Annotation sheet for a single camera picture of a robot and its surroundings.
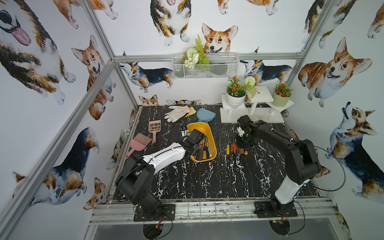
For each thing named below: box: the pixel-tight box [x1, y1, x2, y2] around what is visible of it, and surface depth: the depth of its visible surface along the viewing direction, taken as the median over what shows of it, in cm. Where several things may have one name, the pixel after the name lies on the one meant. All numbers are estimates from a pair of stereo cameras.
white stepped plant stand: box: [220, 85, 295, 124], surface depth 103 cm
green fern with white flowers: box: [179, 34, 210, 70], surface depth 82 cm
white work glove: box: [164, 105, 191, 123], surface depth 116 cm
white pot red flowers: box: [226, 89, 247, 109], surface depth 95 cm
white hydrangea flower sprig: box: [241, 76, 258, 99], surface depth 92 cm
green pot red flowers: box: [272, 81, 294, 107], surface depth 95 cm
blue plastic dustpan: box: [196, 108, 216, 122], surface depth 117 cm
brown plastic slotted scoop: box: [148, 120, 162, 144], surface depth 109 cm
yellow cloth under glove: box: [184, 105, 197, 118], surface depth 119 cm
